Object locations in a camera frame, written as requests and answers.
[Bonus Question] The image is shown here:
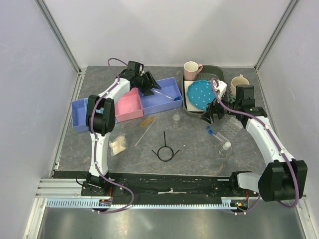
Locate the clear test tube rack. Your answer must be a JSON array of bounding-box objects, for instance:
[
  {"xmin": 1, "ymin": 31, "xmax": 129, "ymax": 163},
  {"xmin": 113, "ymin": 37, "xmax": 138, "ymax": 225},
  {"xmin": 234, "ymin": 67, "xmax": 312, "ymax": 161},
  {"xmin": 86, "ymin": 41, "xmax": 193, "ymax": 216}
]
[{"xmin": 219, "ymin": 118, "xmax": 243, "ymax": 141}]

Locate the glass flask white stopper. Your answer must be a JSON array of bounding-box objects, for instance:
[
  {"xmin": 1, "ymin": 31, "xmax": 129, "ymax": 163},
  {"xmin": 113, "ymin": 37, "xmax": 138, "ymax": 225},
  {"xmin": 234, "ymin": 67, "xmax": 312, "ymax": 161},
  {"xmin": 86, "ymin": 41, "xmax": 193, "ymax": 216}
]
[{"xmin": 218, "ymin": 141, "xmax": 233, "ymax": 157}]

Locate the pink mug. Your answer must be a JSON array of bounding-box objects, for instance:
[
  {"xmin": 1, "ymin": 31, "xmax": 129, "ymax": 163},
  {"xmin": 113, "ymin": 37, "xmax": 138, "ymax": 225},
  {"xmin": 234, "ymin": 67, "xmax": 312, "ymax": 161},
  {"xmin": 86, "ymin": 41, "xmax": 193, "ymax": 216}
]
[{"xmin": 183, "ymin": 61, "xmax": 203, "ymax": 81}]

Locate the blue cap test tube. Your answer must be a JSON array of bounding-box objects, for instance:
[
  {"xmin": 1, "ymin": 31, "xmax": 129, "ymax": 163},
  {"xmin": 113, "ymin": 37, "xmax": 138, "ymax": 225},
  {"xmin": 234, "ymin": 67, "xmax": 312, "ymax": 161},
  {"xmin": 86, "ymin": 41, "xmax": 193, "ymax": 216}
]
[{"xmin": 208, "ymin": 129, "xmax": 228, "ymax": 142}]

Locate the light blue bin left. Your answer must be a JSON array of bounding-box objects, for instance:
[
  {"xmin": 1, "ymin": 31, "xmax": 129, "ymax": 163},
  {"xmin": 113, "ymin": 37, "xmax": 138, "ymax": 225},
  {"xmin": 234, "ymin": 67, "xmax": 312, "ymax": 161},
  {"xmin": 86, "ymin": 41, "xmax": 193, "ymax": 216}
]
[{"xmin": 85, "ymin": 97, "xmax": 95, "ymax": 115}]

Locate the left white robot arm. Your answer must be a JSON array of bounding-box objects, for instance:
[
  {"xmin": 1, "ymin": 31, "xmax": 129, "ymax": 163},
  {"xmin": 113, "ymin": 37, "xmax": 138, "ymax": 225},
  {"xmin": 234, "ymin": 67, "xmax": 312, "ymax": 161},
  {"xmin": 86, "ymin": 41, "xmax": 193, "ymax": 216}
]
[{"xmin": 81, "ymin": 70, "xmax": 160, "ymax": 196}]

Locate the glass stirring rod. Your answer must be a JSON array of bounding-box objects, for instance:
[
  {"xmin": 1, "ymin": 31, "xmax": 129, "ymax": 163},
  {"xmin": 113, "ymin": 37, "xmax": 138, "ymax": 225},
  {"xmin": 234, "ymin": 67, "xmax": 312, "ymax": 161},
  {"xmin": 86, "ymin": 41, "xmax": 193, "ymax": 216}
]
[{"xmin": 134, "ymin": 121, "xmax": 155, "ymax": 147}]

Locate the light blue cable duct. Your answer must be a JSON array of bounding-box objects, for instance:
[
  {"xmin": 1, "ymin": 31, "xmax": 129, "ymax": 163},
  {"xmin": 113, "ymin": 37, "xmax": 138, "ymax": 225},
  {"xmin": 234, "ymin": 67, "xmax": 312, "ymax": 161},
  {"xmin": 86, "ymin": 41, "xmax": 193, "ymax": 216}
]
[{"xmin": 46, "ymin": 198, "xmax": 237, "ymax": 210}]

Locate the small glass beaker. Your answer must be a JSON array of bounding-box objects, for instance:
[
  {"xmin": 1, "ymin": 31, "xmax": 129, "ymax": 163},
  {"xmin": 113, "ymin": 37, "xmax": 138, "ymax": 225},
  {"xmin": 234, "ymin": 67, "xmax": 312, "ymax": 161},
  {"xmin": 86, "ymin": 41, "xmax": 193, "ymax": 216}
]
[{"xmin": 172, "ymin": 113, "xmax": 180, "ymax": 123}]

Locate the pink bin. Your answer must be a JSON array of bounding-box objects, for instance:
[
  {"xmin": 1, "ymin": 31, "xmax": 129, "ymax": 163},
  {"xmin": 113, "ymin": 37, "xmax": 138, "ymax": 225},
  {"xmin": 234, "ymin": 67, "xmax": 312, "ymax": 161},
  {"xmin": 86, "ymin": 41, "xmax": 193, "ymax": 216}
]
[{"xmin": 115, "ymin": 88, "xmax": 144, "ymax": 122}]

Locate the brown wooden spatula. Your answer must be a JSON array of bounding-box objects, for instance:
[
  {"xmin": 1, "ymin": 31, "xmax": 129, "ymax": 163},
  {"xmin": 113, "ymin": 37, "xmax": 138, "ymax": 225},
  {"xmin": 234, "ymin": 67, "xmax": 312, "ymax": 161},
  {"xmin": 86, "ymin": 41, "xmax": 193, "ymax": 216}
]
[{"xmin": 140, "ymin": 116, "xmax": 155, "ymax": 127}]

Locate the dark green tray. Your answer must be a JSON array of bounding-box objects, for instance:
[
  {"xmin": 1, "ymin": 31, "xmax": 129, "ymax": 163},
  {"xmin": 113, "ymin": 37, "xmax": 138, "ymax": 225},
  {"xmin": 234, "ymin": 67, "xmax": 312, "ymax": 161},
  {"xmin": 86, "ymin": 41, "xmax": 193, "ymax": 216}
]
[{"xmin": 182, "ymin": 65, "xmax": 225, "ymax": 117}]

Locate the bag of cotton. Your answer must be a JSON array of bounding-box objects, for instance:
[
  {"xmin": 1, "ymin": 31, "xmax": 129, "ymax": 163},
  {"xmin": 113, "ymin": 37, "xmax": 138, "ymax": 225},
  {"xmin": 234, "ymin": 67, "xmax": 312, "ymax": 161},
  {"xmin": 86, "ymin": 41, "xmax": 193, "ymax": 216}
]
[{"xmin": 109, "ymin": 134, "xmax": 128, "ymax": 156}]

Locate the graduated cylinder blue base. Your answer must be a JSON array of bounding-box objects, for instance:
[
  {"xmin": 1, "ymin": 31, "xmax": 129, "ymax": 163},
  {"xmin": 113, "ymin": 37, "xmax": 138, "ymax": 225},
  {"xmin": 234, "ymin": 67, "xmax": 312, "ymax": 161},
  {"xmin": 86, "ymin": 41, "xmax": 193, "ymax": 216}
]
[{"xmin": 152, "ymin": 89, "xmax": 182, "ymax": 101}]

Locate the small purple bin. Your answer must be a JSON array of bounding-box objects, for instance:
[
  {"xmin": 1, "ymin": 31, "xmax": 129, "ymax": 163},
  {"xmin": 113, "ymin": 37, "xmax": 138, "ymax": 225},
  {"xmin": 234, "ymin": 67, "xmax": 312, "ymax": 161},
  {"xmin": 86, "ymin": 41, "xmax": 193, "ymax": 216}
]
[{"xmin": 71, "ymin": 98, "xmax": 88, "ymax": 133}]

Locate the white square plate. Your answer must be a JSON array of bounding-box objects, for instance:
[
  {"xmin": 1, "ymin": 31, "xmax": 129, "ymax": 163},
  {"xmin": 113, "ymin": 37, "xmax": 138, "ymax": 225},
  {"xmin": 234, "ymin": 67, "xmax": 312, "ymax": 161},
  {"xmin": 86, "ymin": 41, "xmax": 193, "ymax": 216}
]
[{"xmin": 184, "ymin": 81, "xmax": 204, "ymax": 112}]

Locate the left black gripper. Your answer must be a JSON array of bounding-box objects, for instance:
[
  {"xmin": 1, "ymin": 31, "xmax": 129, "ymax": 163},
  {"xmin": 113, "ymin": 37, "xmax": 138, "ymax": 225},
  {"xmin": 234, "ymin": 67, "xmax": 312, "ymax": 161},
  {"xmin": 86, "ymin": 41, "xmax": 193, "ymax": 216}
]
[{"xmin": 136, "ymin": 71, "xmax": 161, "ymax": 97}]

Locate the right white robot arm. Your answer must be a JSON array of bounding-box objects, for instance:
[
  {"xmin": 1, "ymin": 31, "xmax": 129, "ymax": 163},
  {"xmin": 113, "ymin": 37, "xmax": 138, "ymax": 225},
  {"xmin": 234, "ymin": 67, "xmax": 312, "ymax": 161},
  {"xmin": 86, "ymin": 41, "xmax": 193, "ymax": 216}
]
[{"xmin": 197, "ymin": 82, "xmax": 308, "ymax": 206}]

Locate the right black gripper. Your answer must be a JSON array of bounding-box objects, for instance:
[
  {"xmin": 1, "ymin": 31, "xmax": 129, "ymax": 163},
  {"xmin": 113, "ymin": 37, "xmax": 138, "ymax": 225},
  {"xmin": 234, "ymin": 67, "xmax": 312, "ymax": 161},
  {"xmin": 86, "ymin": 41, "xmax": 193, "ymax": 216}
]
[{"xmin": 199, "ymin": 89, "xmax": 241, "ymax": 125}]

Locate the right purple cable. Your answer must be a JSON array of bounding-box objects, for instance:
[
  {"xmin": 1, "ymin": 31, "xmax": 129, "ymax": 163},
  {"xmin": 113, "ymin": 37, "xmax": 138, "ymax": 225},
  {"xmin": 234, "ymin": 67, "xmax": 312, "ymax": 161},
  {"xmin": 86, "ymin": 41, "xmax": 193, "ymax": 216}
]
[{"xmin": 211, "ymin": 77, "xmax": 300, "ymax": 215}]

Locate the cream floral mug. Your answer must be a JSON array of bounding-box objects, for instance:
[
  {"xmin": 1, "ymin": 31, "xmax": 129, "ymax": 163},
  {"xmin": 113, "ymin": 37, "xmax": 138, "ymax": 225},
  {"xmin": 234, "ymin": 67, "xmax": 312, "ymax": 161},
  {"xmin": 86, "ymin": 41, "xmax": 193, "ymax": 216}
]
[{"xmin": 229, "ymin": 74, "xmax": 250, "ymax": 101}]

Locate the blue polka dot plate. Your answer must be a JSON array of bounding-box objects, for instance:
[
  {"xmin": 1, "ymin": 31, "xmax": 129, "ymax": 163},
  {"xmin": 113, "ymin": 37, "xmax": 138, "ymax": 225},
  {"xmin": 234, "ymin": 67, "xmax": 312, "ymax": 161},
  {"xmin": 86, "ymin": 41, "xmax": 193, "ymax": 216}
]
[{"xmin": 186, "ymin": 80, "xmax": 215, "ymax": 110}]

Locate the large purple bin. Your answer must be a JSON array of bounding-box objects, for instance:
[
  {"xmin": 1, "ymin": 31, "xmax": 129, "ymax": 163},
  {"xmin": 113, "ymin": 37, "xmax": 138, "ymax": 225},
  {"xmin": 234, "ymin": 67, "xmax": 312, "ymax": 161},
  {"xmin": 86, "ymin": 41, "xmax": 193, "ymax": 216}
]
[{"xmin": 138, "ymin": 77, "xmax": 183, "ymax": 115}]

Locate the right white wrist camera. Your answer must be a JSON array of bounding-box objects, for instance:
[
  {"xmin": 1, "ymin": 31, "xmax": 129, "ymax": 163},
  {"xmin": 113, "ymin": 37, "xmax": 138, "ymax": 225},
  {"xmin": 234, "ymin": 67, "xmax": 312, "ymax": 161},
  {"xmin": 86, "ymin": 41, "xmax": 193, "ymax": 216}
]
[{"xmin": 213, "ymin": 80, "xmax": 227, "ymax": 98}]

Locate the black wire spring clamp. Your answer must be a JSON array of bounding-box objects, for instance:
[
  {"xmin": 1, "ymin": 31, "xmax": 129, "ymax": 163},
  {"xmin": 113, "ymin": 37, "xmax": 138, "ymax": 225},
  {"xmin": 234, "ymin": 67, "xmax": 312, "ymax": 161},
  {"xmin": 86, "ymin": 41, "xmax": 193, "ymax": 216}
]
[{"xmin": 151, "ymin": 131, "xmax": 180, "ymax": 162}]

